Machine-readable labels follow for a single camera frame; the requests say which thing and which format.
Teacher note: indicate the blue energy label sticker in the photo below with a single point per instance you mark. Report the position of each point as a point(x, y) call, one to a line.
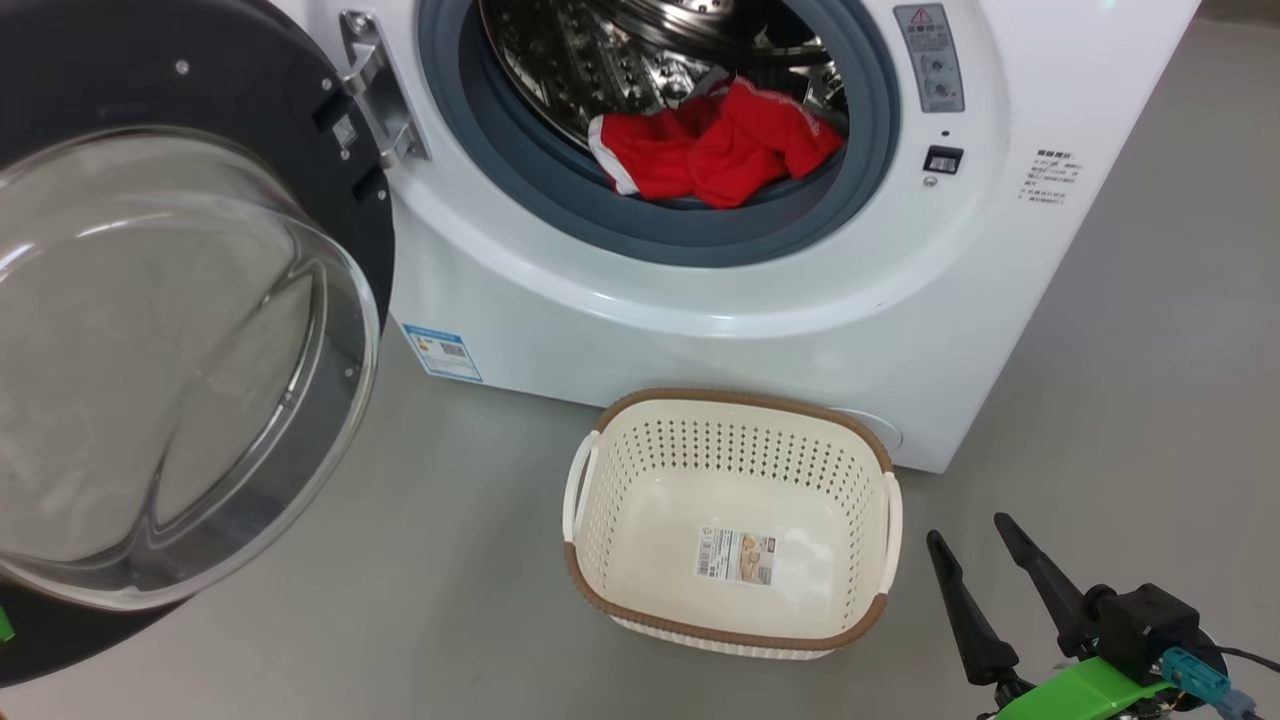
point(442, 352)

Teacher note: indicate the grey warning label plate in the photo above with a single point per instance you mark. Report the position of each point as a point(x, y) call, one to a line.
point(930, 60)

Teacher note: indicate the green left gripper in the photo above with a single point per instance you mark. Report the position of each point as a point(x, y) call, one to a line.
point(5, 622)

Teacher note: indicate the cream perforated basket brown rim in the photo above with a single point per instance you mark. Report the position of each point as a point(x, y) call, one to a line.
point(620, 470)

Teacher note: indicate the round white filter cover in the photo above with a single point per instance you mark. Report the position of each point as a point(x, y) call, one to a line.
point(880, 428)

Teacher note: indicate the black door latch socket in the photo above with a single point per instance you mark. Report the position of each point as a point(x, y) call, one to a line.
point(943, 160)

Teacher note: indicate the black round glass washer door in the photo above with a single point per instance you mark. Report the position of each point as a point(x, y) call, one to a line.
point(150, 350)

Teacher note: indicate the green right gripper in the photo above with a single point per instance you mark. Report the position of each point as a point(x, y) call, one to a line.
point(1075, 690)

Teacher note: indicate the white front-load washing machine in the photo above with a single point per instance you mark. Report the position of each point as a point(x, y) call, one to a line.
point(700, 350)

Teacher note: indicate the white product label sticker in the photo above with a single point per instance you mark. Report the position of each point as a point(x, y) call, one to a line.
point(735, 556)

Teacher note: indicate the red garment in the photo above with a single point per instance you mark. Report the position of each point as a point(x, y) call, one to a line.
point(720, 150)

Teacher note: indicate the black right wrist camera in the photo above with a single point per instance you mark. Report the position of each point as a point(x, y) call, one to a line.
point(1145, 625)

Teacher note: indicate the silver metal door hinge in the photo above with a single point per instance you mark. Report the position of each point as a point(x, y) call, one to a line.
point(385, 100)

